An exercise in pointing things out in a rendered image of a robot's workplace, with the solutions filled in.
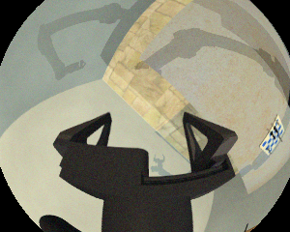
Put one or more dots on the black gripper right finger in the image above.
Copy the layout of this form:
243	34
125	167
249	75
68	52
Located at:
220	141

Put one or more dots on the blue and cream chessboard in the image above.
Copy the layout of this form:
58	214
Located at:
269	141

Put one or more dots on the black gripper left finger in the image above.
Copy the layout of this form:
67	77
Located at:
81	132

